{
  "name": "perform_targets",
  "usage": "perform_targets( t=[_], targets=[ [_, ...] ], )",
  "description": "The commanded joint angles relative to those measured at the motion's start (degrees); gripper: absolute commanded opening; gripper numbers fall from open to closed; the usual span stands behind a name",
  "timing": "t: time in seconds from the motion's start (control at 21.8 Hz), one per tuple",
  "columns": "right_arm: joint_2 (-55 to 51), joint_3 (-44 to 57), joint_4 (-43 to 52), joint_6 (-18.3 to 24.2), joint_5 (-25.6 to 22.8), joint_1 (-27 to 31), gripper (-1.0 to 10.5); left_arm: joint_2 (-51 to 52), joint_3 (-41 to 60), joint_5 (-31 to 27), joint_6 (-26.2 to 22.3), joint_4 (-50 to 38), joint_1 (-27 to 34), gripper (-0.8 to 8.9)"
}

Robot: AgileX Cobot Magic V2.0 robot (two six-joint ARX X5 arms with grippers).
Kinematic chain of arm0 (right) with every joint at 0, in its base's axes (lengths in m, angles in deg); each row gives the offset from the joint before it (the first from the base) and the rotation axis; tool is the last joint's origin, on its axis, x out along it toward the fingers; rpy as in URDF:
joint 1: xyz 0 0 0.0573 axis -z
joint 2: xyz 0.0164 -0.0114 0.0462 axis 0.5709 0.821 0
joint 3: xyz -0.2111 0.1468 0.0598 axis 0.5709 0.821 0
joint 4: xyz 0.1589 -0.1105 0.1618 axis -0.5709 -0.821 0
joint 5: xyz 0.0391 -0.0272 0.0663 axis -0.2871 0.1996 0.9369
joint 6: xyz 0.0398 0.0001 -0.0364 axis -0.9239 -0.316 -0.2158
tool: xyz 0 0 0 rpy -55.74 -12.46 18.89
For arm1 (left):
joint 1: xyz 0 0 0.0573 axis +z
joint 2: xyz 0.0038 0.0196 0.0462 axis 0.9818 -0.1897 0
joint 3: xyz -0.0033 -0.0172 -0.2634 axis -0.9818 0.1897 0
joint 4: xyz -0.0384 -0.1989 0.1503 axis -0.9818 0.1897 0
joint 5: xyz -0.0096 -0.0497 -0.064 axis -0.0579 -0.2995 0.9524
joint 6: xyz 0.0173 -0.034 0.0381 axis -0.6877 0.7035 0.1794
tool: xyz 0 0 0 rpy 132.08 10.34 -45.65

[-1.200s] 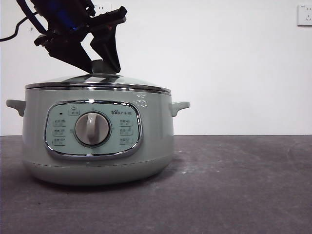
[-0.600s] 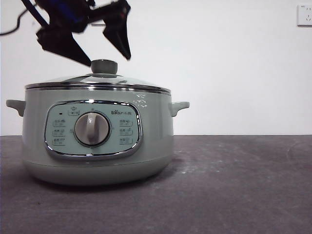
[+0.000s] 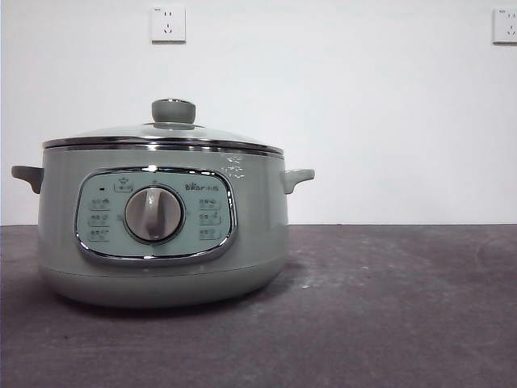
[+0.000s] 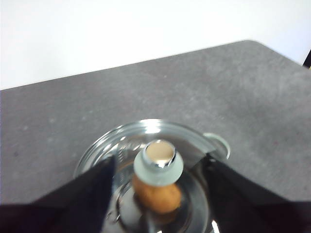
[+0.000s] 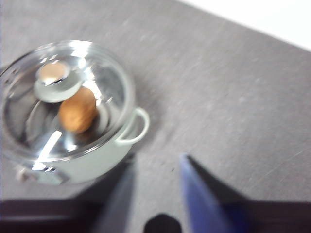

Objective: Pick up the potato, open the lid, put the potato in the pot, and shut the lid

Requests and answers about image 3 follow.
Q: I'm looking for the sage green electric cooking pot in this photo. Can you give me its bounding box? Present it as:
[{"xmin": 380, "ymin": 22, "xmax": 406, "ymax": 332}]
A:
[{"xmin": 11, "ymin": 145, "xmax": 316, "ymax": 310}]

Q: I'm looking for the white wall socket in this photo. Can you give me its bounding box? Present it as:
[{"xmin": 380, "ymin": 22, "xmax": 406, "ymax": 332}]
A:
[
  {"xmin": 492, "ymin": 6, "xmax": 517, "ymax": 45},
  {"xmin": 150, "ymin": 6, "xmax": 187, "ymax": 44}
]

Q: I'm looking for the glass lid with green knob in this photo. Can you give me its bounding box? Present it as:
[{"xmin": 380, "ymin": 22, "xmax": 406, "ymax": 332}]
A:
[{"xmin": 43, "ymin": 98, "xmax": 284, "ymax": 158}]

